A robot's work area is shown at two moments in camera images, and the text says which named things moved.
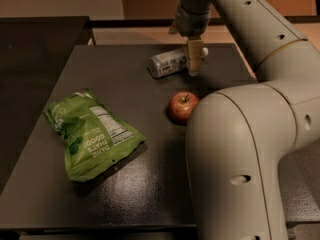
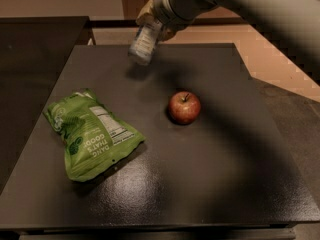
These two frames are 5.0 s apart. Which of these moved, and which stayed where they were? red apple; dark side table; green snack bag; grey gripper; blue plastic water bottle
Moved: blue plastic water bottle; grey gripper
Stayed: dark side table; green snack bag; red apple
